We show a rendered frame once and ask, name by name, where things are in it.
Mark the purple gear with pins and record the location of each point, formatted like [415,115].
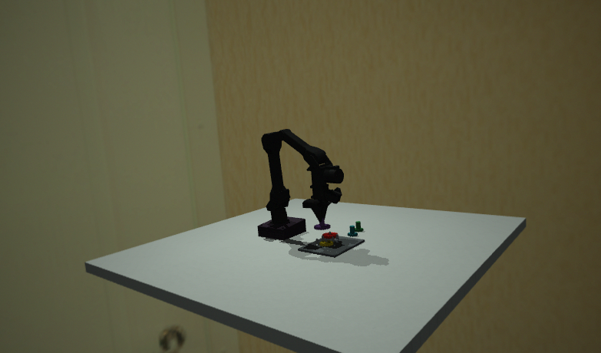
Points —
[322,225]

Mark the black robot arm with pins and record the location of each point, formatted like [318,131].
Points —
[313,156]

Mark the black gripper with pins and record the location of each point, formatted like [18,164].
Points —
[315,203]

